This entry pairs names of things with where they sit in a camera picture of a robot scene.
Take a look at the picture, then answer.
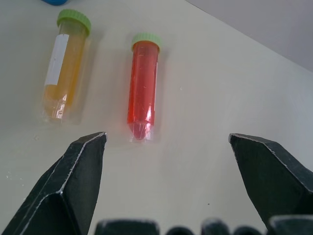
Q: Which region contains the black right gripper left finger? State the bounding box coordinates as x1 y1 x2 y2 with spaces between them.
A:
0 132 108 235

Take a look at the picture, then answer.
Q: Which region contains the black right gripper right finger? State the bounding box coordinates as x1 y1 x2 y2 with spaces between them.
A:
228 133 313 231

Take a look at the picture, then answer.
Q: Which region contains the orange liquid tube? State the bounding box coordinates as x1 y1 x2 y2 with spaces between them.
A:
39 9 92 126

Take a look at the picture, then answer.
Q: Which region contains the red liquid tube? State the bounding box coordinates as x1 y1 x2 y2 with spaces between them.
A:
126 32 163 144

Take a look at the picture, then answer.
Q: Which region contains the blue object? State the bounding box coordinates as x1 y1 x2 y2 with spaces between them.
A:
40 0 70 7

